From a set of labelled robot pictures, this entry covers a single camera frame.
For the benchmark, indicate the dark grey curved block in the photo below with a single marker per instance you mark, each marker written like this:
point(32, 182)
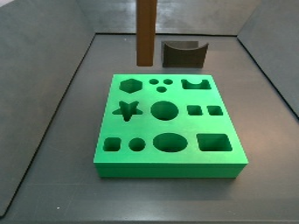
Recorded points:
point(182, 54)

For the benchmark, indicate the brown square-circle peg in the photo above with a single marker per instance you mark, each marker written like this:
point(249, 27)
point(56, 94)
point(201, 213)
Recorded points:
point(145, 18)

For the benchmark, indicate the green shape-sorting block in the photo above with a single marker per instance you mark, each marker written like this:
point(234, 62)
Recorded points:
point(165, 129)

